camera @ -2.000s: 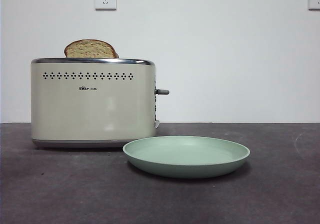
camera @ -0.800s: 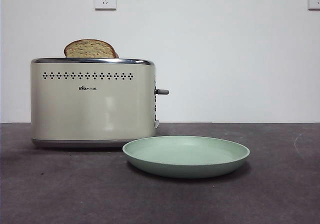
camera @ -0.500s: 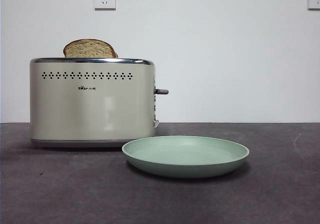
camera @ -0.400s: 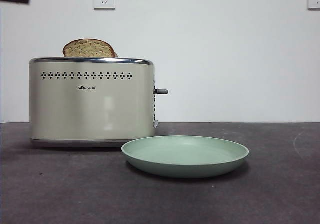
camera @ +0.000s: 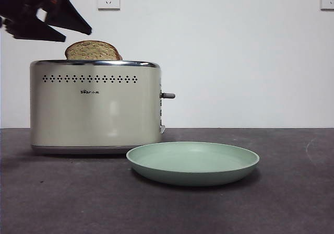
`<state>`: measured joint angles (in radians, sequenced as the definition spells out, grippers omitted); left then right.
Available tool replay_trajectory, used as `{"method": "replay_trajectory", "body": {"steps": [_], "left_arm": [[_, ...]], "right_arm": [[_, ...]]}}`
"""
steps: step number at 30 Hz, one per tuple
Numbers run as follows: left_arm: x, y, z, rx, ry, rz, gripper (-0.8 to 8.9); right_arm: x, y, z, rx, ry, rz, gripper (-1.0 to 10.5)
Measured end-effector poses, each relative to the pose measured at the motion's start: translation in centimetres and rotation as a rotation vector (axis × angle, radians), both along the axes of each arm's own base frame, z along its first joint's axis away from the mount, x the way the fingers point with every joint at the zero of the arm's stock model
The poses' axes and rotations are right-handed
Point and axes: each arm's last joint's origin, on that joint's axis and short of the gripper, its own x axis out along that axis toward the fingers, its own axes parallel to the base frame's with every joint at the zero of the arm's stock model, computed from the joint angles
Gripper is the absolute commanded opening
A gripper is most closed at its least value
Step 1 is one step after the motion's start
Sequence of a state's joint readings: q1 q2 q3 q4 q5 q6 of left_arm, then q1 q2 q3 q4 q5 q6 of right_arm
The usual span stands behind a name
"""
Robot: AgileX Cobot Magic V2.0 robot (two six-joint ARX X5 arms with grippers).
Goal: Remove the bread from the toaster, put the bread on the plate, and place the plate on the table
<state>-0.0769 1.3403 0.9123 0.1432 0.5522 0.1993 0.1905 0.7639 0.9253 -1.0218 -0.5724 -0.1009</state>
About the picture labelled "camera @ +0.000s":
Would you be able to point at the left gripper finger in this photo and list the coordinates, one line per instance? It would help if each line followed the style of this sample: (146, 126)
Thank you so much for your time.
(68, 17)
(39, 33)

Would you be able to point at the toasted bread slice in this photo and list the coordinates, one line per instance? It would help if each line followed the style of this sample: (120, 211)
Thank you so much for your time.
(121, 57)
(91, 51)

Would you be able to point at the pale green round plate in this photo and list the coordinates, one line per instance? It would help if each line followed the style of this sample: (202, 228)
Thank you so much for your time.
(191, 161)

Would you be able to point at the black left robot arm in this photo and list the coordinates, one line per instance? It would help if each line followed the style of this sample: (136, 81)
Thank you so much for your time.
(15, 1)

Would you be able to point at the cream two-slot toaster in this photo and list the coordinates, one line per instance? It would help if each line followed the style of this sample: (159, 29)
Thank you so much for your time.
(91, 114)

